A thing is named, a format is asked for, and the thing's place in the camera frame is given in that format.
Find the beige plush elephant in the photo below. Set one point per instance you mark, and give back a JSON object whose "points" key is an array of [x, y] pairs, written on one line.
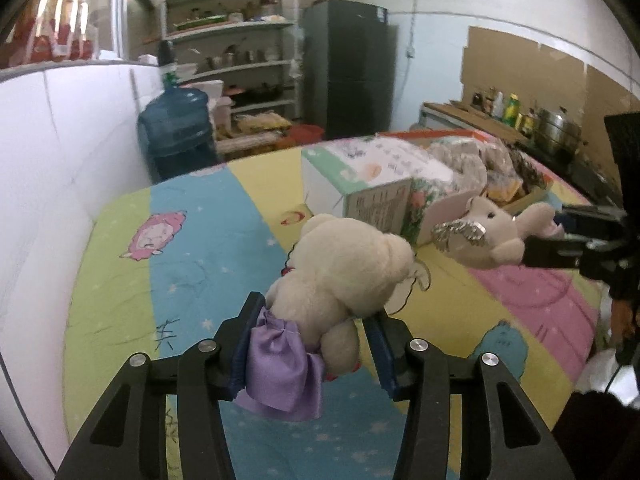
{"points": [[495, 240]]}

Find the cartoon printed blanket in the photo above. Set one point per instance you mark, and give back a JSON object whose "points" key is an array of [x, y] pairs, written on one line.
{"points": [[200, 240]]}

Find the green white tissue box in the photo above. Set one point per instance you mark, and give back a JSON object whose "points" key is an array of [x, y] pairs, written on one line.
{"points": [[360, 165]]}

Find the cream plush bear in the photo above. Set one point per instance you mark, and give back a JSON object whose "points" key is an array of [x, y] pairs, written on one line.
{"points": [[340, 260]]}

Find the pack of red drink bottles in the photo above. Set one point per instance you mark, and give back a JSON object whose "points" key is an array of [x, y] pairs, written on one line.
{"points": [[50, 35]]}

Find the leopard print cloth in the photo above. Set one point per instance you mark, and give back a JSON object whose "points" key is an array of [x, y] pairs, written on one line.
{"points": [[525, 170]]}

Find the blue water jug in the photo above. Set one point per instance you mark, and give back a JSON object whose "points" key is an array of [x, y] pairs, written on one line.
{"points": [[175, 130]]}

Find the orange cardboard box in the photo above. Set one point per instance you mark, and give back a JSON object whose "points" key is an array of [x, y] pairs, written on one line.
{"points": [[530, 196]]}

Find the person's dark clothing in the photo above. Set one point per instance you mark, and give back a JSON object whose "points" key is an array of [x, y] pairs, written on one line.
{"points": [[600, 435]]}

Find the row of condiment bottles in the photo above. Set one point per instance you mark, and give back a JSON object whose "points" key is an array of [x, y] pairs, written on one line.
{"points": [[505, 110]]}

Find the dark refrigerator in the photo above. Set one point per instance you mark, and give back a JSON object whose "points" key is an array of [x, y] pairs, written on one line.
{"points": [[350, 70]]}

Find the black water pump dispenser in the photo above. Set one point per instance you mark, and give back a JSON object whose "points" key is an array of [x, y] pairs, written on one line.
{"points": [[167, 60]]}

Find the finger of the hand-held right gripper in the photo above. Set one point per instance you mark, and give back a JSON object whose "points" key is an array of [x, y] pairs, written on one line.
{"points": [[590, 219], [555, 254]]}

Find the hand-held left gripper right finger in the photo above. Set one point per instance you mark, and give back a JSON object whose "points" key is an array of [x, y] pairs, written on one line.
{"points": [[385, 355]]}

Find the floral tissue pack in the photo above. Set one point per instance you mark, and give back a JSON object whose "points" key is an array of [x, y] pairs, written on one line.
{"points": [[420, 210]]}

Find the white plastic bag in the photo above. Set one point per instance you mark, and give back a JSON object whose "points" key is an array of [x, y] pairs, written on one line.
{"points": [[600, 372]]}

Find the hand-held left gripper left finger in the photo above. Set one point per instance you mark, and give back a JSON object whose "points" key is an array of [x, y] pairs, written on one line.
{"points": [[240, 360]]}

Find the steel pot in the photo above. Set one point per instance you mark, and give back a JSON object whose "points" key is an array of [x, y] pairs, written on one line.
{"points": [[557, 132]]}

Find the red plastic basin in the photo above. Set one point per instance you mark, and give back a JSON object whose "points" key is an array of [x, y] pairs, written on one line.
{"points": [[306, 134]]}

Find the cardboard sheet on wall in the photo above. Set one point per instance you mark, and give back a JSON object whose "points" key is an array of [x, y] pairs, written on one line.
{"points": [[525, 65]]}

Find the grey metal shelf rack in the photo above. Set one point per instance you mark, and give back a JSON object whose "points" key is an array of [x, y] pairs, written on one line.
{"points": [[240, 71]]}

